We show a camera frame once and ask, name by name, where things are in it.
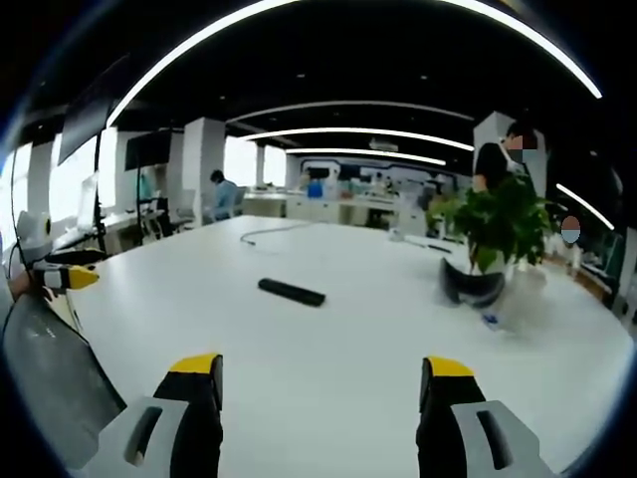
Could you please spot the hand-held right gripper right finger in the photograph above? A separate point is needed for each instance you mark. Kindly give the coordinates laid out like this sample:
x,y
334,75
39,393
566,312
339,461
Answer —
x,y
473,428

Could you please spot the green potted plant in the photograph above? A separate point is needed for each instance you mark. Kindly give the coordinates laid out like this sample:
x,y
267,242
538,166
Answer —
x,y
502,224

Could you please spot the grey office chair back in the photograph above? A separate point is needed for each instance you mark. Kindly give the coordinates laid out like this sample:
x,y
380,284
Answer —
x,y
55,363

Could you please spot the white office counter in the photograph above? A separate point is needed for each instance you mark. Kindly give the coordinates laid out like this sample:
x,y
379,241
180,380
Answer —
x,y
318,205

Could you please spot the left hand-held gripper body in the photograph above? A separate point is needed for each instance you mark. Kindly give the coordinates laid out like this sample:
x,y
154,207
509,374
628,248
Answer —
x,y
31,234

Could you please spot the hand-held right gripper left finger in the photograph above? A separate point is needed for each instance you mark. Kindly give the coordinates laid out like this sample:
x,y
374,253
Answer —
x,y
164,423

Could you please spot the black remote control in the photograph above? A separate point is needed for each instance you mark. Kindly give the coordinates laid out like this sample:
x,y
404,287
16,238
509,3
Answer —
x,y
291,292

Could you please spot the black curved headset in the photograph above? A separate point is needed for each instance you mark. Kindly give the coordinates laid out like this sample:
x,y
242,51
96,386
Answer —
x,y
468,289

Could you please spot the black office chair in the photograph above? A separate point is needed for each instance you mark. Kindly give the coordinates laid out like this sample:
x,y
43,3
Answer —
x,y
166,215

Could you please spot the black monitor on stand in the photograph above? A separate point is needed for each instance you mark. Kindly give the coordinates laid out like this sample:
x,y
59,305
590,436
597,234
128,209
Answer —
x,y
147,149

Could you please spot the blue container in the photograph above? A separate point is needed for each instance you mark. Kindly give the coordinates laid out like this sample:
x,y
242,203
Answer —
x,y
314,189

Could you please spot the black hanging screen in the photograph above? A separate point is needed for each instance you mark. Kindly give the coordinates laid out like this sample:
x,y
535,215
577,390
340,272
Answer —
x,y
82,127

